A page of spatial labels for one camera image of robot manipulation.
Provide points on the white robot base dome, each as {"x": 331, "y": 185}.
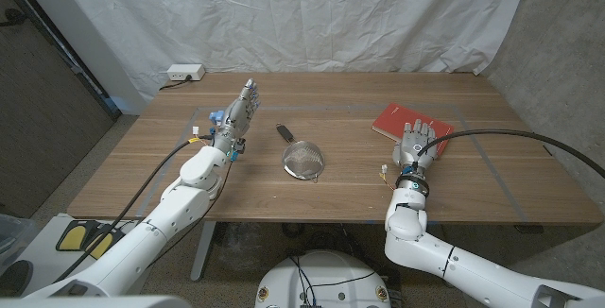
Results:
{"x": 326, "y": 279}

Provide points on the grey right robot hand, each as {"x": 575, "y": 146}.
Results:
{"x": 416, "y": 152}

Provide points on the white wrinkled backdrop cloth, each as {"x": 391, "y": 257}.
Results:
{"x": 293, "y": 20}

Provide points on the black door frame post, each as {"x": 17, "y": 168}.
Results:
{"x": 90, "y": 83}

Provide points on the clear plastic bin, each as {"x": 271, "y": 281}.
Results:
{"x": 12, "y": 237}

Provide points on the grey table leg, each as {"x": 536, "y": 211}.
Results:
{"x": 203, "y": 251}

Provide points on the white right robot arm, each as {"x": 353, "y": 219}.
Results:
{"x": 454, "y": 263}

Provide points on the yellow black foot pedal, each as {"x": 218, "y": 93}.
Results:
{"x": 73, "y": 236}
{"x": 101, "y": 246}

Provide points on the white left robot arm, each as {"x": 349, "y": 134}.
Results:
{"x": 146, "y": 237}

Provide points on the white robot torso edge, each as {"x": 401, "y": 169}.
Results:
{"x": 94, "y": 302}

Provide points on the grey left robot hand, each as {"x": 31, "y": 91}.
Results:
{"x": 234, "y": 121}

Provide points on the white floor board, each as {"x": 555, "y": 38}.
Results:
{"x": 42, "y": 256}

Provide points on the white power strip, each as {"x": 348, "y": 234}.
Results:
{"x": 185, "y": 72}

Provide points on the red notebook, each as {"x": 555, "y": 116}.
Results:
{"x": 392, "y": 119}

